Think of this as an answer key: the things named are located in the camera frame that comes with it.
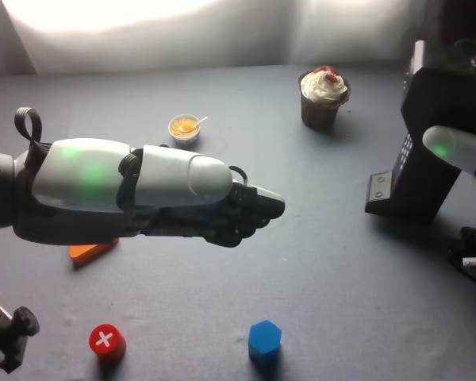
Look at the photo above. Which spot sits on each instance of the red cylinder block white cross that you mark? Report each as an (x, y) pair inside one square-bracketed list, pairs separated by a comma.
[(107, 341)]

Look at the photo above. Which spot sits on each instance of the grey table cloth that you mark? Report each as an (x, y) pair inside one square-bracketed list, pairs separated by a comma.
[(222, 285)]

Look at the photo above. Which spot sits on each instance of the white backdrop curtain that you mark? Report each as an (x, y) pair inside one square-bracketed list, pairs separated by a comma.
[(182, 39)]

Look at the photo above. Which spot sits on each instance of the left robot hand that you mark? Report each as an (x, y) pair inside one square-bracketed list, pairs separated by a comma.
[(162, 178)]

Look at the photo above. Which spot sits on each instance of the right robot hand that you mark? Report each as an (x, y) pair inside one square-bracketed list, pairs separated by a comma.
[(456, 147)]

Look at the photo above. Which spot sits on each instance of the blue hexagonal block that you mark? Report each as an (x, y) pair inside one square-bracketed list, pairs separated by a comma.
[(265, 341)]

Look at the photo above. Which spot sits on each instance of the orange triangular block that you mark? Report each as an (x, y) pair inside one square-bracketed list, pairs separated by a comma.
[(87, 254)]

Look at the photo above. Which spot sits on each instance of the toy cupcake white cream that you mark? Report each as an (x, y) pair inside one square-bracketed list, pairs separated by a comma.
[(321, 111)]

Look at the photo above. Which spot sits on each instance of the small bowl yellow food spoon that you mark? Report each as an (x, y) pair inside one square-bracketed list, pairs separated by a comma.
[(184, 131)]

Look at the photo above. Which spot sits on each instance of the black table clamp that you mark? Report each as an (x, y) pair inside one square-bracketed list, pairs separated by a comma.
[(12, 333), (470, 250)]

